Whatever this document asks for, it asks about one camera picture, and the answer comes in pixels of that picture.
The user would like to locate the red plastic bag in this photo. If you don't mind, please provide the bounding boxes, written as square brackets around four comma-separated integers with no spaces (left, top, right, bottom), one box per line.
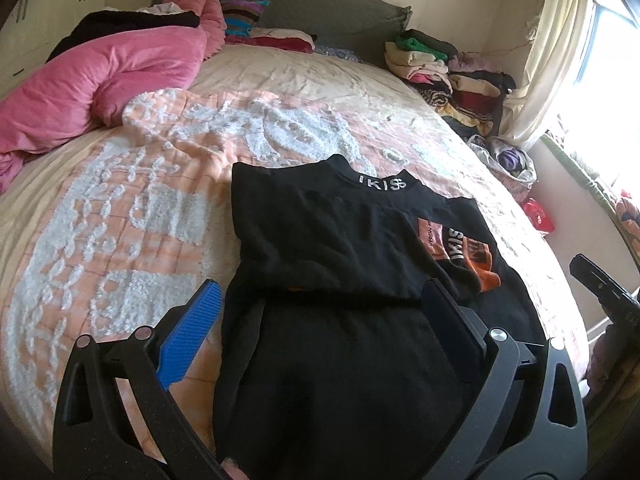
[521,198,555,236]

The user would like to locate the left pile folded clothes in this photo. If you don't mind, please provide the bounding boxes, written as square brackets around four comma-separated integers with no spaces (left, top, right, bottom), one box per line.
[384,29,458,108]

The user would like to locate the person's right hand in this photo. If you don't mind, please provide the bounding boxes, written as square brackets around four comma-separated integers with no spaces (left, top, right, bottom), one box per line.
[221,457,248,480]

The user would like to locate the cream window curtain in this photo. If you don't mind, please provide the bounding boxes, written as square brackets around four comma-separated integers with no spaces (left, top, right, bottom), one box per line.
[499,0,591,151]

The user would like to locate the right pile folded clothes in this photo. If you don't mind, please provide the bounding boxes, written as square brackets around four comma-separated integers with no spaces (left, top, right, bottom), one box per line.
[436,52,516,140]

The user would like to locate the red and white folded cloth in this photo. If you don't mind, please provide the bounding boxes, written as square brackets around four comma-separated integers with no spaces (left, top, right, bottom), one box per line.
[226,27,316,54]

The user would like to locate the black sweater orange cuffs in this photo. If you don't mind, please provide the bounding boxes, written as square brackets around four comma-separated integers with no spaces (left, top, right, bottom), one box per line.
[213,155,544,479]

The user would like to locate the striped colourful pillow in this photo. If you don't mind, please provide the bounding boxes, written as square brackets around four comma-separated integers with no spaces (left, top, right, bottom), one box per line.
[221,0,270,37]

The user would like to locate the grey padded headboard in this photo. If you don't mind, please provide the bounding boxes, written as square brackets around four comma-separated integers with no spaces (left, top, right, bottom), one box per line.
[152,0,412,67]

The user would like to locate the pile folded clothes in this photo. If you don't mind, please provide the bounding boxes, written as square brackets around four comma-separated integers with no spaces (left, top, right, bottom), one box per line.
[436,52,516,140]
[384,29,458,108]

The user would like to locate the green window sill cover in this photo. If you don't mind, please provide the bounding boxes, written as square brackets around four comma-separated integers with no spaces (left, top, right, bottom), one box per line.
[539,133,639,268]

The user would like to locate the black garment on duvet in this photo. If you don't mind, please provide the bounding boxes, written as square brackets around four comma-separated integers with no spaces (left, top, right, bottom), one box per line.
[47,10,201,62]

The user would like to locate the cream built-in wardrobe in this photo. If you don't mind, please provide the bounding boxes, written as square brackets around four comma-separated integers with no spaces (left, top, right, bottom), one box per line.
[1,0,105,94]

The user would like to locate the peach white floral bedspread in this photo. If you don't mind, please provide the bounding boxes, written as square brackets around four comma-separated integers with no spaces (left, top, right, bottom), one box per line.
[1,46,590,460]

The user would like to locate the floral basket with clothes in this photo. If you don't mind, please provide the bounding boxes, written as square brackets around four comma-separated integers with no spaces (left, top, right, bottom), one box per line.
[466,134,537,204]

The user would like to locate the pink quilted duvet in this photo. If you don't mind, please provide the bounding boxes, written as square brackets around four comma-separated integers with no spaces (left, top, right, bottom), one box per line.
[1,0,226,191]

